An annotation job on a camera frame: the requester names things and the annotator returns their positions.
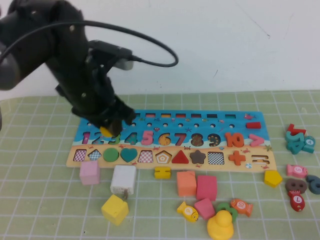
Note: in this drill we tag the yellow fish number nine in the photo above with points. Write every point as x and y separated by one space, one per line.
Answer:
187 211

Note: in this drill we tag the green circle piece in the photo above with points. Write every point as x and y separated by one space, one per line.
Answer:
111 155

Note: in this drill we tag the yellow rubber duck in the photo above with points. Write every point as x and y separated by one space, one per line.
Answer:
220 226

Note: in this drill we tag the teal number two piece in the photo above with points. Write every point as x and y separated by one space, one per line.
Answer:
290 137

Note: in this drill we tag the yellow equals sign piece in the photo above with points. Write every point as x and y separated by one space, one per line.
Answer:
162 173

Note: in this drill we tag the orange plus sign piece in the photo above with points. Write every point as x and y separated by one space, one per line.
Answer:
237 158

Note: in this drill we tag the brown number eight piece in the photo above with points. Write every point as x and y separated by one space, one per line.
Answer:
290 186

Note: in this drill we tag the orange number ten piece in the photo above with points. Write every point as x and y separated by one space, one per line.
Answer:
228 140

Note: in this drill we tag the colourful wooden number puzzle board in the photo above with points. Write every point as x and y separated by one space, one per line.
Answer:
175 125

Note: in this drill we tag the light pink cube block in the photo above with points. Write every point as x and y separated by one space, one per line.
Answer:
89 173

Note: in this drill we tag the red triangle piece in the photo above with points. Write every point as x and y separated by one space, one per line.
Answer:
180 159

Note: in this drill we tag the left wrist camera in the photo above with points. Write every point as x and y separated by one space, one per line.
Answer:
112 53

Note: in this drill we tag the red minus sign piece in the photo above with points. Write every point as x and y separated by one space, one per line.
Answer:
253 125

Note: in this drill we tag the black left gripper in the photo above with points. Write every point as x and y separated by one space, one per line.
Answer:
82 95

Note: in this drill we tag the orange rectangular block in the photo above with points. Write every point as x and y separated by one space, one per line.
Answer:
186 183

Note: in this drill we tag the pink fish number five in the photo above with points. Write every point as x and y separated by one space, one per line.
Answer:
297 171

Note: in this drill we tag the brown star piece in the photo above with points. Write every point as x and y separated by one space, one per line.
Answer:
198 157

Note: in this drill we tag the pink greater-than sign piece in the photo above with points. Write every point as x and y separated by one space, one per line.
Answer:
260 140

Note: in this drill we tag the teal heart piece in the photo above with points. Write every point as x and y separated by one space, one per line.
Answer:
129 154

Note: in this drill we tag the yellow pentagon block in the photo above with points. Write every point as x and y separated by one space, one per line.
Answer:
273 178

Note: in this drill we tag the pink trapezoid block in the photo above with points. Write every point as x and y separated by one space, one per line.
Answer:
204 209

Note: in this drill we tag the yellow number six piece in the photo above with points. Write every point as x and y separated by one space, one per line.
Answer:
105 131

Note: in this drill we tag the orange fish number ten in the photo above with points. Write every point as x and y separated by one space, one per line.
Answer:
241 206

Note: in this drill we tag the pink number five piece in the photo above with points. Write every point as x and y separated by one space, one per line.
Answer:
148 142

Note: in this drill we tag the green checkered tablecloth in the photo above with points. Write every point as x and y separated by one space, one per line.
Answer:
45 175

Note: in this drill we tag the dark pink rectangular block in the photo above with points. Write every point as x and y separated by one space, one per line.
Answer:
206 188

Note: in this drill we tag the dark grey number nine piece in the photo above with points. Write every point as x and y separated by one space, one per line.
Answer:
312 188

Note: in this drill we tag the teal fish number four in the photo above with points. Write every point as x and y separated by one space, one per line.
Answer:
310 143

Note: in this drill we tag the red number seven piece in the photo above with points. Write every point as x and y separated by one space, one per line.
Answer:
291 128

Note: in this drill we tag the red fish number seven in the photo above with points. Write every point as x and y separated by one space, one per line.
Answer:
297 200

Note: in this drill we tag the green number three piece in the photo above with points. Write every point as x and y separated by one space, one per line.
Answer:
221 207

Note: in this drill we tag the white cube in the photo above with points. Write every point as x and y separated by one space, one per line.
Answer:
123 178

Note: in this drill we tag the yellow cube block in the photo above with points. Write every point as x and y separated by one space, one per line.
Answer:
114 210

